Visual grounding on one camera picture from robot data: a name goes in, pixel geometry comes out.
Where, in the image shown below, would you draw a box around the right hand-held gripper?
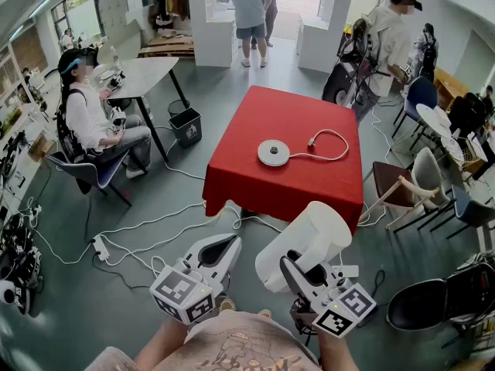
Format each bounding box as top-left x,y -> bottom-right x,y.
279,256 -> 378,339

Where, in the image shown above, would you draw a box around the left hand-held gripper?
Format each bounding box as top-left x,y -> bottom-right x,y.
149,233 -> 243,326

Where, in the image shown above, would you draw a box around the white electric kettle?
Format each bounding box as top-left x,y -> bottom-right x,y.
254,201 -> 353,294

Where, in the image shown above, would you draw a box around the white round kettle base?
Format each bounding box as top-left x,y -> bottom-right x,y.
257,138 -> 291,168

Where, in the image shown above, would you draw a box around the person's left forearm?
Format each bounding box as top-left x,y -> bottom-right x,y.
133,315 -> 194,371

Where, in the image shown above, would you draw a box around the person's right forearm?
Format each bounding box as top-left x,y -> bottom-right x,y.
315,330 -> 360,371

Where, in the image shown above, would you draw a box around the white power strip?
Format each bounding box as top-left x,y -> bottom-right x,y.
334,264 -> 360,279
91,234 -> 111,262

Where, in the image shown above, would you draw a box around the person's printed shirt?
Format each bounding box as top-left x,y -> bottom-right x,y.
83,310 -> 322,371

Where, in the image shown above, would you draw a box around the black chair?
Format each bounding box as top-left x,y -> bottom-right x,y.
386,263 -> 495,332

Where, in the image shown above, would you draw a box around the dark square waste bin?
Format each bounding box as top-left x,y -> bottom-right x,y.
169,107 -> 203,149

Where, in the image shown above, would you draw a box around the red cloth covered table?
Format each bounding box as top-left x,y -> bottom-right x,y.
202,85 -> 365,236

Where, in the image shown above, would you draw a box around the blue chair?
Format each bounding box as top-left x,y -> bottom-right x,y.
428,185 -> 495,241
391,76 -> 440,141
44,151 -> 150,208

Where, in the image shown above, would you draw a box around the round mesh wastebasket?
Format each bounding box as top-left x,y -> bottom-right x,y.
167,98 -> 191,118

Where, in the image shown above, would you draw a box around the grey chair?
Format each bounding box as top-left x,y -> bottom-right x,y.
409,147 -> 457,231

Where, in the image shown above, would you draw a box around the grey table with black legs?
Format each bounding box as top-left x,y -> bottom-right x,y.
90,56 -> 190,164

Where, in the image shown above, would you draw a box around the pile of black equipment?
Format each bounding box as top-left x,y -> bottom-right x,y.
0,214 -> 43,316

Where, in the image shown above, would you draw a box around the round white table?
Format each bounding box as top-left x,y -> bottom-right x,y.
415,103 -> 452,139

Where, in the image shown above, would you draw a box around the white side desk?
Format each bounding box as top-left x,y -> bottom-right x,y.
0,102 -> 59,218

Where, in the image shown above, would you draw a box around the wooden pallets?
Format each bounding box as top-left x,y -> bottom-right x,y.
138,32 -> 196,60

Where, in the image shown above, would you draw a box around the tall white cabinet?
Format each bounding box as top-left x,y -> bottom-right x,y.
296,0 -> 359,73
186,0 -> 240,68

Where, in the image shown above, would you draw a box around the wooden desk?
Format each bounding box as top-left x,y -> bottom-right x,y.
432,66 -> 471,111

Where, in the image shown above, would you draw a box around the white locker cabinet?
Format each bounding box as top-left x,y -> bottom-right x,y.
96,0 -> 131,46

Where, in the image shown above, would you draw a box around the white leaning board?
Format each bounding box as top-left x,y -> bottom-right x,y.
124,0 -> 147,30

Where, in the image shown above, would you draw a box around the large side window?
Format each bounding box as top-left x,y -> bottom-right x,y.
52,0 -> 111,42

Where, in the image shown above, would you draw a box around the ceiling strip light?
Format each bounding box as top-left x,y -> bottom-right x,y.
27,0 -> 55,19

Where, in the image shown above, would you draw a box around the white floor cable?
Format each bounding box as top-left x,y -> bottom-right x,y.
153,124 -> 207,180
99,200 -> 208,243

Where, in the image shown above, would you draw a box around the white power cord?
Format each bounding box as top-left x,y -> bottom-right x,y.
288,128 -> 350,162

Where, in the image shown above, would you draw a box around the wire basket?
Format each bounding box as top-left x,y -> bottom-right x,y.
462,137 -> 486,173

